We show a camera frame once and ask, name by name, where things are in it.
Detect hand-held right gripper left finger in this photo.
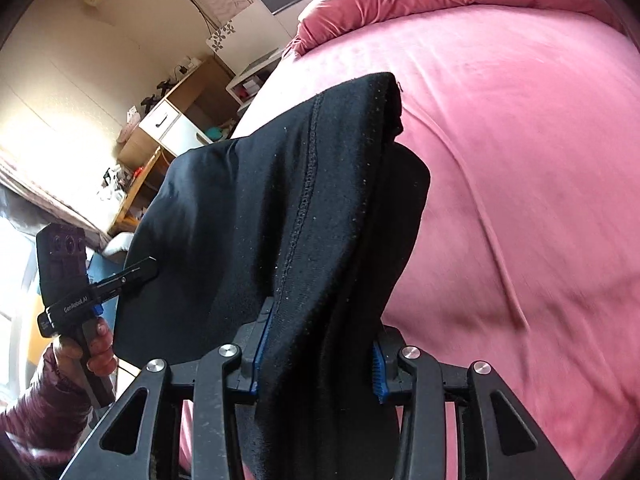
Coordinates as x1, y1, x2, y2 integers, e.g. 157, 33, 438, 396
60, 297, 276, 480

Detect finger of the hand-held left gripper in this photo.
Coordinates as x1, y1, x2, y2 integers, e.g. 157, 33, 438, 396
91, 256, 160, 306

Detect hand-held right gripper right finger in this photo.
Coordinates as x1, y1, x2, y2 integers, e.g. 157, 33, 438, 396
370, 327, 576, 480

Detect black pants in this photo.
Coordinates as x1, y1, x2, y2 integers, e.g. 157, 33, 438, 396
112, 72, 432, 480

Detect person's left hand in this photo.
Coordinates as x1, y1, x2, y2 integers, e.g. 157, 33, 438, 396
49, 316, 117, 379

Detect white drawer front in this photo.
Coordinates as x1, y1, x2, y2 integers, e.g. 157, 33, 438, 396
138, 99, 182, 142

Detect wooden desk with drawers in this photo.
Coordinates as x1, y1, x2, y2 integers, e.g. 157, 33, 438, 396
116, 55, 239, 237

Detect white nightstand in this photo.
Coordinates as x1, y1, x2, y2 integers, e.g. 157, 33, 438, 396
225, 50, 284, 107

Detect pink bed sheet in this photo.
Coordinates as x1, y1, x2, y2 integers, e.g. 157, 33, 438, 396
179, 4, 640, 480

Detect white flower-print panel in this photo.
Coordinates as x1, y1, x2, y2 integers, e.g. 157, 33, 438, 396
204, 0, 294, 62

